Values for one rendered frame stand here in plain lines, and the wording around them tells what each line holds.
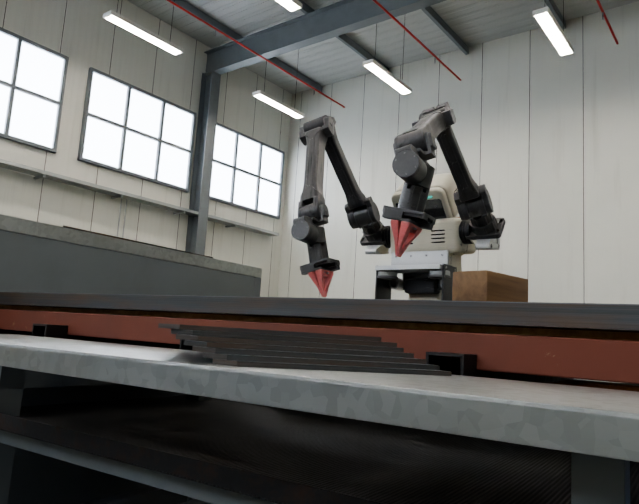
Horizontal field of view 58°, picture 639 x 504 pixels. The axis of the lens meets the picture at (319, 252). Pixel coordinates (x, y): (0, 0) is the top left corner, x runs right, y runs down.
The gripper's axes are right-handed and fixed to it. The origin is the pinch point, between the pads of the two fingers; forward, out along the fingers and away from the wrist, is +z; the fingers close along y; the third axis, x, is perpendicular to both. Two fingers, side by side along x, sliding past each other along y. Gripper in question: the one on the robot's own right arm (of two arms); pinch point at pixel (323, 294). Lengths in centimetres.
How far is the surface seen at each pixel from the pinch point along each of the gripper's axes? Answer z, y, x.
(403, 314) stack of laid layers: 20, 51, -62
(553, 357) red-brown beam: 29, 70, -62
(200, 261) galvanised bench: -27, -59, 13
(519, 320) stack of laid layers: 24, 67, -62
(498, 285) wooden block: 18, 63, -52
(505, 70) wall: -591, -108, 999
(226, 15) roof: -775, -551, 659
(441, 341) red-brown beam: 25, 56, -62
